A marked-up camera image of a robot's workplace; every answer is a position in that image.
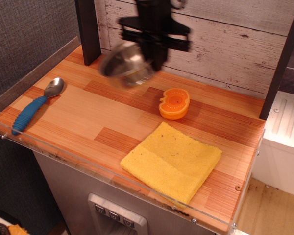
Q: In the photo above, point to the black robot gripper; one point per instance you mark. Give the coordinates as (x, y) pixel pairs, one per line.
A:
(153, 26)

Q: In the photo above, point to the stainless steel pot with handles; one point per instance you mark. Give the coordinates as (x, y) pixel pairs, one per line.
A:
(126, 67)

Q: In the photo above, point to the yellow folded cloth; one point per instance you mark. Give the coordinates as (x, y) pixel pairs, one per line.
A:
(172, 163)

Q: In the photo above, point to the orange toy pumpkin half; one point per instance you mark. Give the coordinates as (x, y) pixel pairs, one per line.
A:
(174, 104)

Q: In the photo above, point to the grey toy kitchen cabinet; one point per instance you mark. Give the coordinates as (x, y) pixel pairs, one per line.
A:
(71, 187)

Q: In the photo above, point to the silver panel with buttons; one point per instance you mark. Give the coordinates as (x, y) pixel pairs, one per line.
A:
(112, 219)

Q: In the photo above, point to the yellow object bottom left corner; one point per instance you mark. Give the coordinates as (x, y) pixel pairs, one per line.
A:
(17, 230)

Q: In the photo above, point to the dark left vertical post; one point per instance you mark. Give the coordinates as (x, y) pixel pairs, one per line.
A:
(88, 30)

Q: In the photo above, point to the dark vertical post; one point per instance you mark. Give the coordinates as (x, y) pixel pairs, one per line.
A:
(88, 30)
(278, 75)

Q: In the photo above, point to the metal spoon with blue handle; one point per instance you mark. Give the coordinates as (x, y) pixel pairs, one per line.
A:
(54, 88)

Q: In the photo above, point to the dark right vertical post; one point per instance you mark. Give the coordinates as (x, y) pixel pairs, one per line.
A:
(278, 75)

